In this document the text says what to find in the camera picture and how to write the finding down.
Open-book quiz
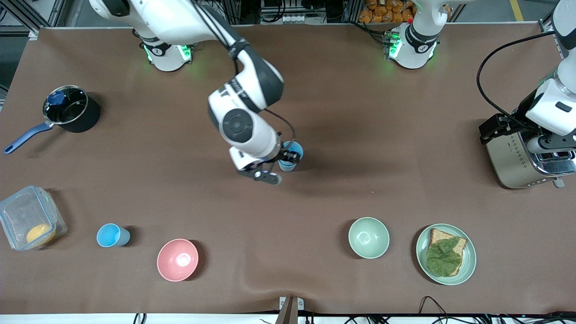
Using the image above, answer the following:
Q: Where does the blue plastic cup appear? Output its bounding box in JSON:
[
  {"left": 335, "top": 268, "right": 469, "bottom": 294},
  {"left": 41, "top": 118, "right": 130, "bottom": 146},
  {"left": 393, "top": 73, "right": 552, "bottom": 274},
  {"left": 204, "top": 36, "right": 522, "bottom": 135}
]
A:
[
  {"left": 96, "top": 223, "right": 131, "bottom": 248},
  {"left": 278, "top": 141, "right": 304, "bottom": 172}
]

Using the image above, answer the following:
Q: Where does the beige and chrome toaster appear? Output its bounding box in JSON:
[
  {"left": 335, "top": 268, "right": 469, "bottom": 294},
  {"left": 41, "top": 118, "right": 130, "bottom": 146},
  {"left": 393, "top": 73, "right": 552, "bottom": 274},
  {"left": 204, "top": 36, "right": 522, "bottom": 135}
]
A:
[{"left": 485, "top": 131, "right": 576, "bottom": 189}]

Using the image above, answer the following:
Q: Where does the light green bowl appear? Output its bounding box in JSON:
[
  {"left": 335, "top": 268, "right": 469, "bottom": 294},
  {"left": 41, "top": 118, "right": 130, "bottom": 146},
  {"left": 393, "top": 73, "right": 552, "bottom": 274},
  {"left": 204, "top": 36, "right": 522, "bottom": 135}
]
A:
[{"left": 348, "top": 217, "right": 390, "bottom": 259}]

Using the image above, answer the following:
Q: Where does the pink bowl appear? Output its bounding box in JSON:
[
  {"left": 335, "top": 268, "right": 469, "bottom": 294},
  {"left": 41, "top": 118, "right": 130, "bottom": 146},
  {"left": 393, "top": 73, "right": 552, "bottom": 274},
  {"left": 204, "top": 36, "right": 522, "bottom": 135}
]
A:
[{"left": 157, "top": 238, "right": 199, "bottom": 283}]

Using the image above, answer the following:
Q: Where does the brown bread slice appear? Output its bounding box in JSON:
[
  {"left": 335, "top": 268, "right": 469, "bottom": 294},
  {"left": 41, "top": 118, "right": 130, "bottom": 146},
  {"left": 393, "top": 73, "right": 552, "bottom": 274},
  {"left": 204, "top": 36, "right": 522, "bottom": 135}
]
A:
[{"left": 427, "top": 229, "right": 468, "bottom": 277}]

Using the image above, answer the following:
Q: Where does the light green plate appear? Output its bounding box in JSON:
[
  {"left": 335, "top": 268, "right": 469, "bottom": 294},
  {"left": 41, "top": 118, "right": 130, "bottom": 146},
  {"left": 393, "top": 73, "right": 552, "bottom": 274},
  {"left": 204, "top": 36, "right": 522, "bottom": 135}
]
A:
[{"left": 416, "top": 224, "right": 477, "bottom": 286}]

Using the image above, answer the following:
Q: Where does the metal table clamp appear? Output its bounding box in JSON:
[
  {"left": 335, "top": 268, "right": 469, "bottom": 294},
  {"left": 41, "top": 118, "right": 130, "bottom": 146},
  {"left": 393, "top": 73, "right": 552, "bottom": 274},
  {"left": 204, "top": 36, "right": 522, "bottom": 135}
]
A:
[{"left": 275, "top": 296, "right": 305, "bottom": 324}]

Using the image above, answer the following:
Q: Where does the green lettuce leaf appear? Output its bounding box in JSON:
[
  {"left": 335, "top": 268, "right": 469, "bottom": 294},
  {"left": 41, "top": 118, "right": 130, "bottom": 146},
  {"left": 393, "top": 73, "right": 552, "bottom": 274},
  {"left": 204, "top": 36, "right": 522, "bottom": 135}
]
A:
[{"left": 426, "top": 237, "right": 464, "bottom": 277}]

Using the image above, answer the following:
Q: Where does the orange snack bag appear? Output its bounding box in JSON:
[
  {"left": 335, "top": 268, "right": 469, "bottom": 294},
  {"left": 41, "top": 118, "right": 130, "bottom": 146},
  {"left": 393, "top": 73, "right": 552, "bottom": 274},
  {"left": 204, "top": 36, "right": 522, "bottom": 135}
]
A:
[{"left": 359, "top": 0, "right": 415, "bottom": 24}]

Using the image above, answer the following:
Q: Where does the orange round food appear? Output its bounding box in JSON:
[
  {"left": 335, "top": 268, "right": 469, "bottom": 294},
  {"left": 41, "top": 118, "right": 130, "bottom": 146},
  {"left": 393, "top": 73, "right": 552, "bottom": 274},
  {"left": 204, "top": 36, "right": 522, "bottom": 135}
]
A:
[{"left": 26, "top": 224, "right": 55, "bottom": 246}]

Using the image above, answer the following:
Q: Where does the clear plastic container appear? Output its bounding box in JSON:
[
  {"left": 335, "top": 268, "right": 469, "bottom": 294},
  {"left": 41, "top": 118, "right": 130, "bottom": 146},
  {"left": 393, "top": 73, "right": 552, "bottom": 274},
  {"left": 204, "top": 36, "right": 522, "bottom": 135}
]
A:
[{"left": 0, "top": 185, "right": 68, "bottom": 252}]

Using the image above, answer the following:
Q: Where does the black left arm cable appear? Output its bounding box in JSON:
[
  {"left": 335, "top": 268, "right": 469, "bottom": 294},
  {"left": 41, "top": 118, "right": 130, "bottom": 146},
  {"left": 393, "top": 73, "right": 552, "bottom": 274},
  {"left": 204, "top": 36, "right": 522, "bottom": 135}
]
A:
[{"left": 476, "top": 30, "right": 558, "bottom": 131}]

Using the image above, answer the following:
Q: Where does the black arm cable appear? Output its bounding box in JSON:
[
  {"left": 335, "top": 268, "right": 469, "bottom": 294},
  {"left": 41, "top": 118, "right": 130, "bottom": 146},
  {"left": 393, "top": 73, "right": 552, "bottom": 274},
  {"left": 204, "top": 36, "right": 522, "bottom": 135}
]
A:
[
  {"left": 191, "top": 0, "right": 297, "bottom": 141},
  {"left": 476, "top": 30, "right": 558, "bottom": 131}
]

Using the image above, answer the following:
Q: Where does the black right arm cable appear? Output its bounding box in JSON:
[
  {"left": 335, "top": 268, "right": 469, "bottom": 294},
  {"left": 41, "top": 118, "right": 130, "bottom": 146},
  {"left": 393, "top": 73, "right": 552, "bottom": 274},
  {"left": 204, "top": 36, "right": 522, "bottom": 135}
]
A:
[{"left": 191, "top": 0, "right": 297, "bottom": 141}]

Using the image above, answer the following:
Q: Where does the black pot with blue handle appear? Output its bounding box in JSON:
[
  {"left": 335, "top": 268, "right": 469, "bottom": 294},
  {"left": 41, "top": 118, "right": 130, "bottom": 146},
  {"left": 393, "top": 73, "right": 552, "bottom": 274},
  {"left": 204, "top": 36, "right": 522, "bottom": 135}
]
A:
[{"left": 4, "top": 85, "right": 101, "bottom": 155}]

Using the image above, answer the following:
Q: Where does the black looped cable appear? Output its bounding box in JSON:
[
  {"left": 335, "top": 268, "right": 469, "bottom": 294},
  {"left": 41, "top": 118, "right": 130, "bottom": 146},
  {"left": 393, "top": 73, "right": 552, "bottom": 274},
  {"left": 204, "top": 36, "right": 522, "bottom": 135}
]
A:
[{"left": 418, "top": 296, "right": 457, "bottom": 318}]

